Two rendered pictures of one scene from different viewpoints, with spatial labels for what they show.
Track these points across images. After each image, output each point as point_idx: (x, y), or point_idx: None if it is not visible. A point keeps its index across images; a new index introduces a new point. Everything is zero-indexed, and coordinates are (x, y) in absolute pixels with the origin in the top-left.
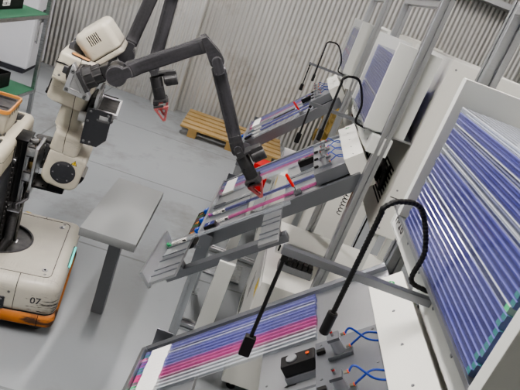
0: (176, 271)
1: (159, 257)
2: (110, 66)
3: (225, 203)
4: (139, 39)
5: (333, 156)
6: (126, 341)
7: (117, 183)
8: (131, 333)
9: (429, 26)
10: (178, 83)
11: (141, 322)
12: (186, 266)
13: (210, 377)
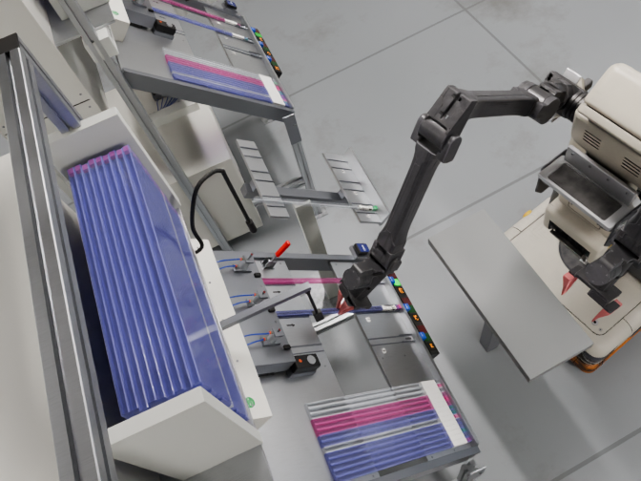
0: (324, 157)
1: (362, 182)
2: (538, 86)
3: (401, 340)
4: None
5: (238, 294)
6: (429, 334)
7: (573, 324)
8: (437, 348)
9: (56, 91)
10: (591, 282)
11: (444, 372)
12: (338, 195)
13: (337, 367)
